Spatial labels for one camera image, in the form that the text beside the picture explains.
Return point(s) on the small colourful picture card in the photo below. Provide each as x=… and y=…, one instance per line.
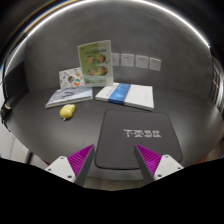
x=71, y=78

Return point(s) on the white and blue book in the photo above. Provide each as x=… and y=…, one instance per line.
x=133, y=95

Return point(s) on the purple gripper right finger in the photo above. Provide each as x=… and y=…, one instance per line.
x=154, y=166

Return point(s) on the dark grey mouse pad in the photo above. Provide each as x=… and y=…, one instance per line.
x=122, y=130

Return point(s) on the green standing menu sign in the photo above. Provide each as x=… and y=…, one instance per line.
x=96, y=63

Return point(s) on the grey patterned book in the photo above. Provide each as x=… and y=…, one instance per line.
x=70, y=95

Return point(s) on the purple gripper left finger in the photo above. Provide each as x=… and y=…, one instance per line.
x=75, y=167

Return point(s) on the white wall socket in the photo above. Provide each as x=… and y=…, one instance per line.
x=155, y=64
x=115, y=59
x=142, y=61
x=127, y=60

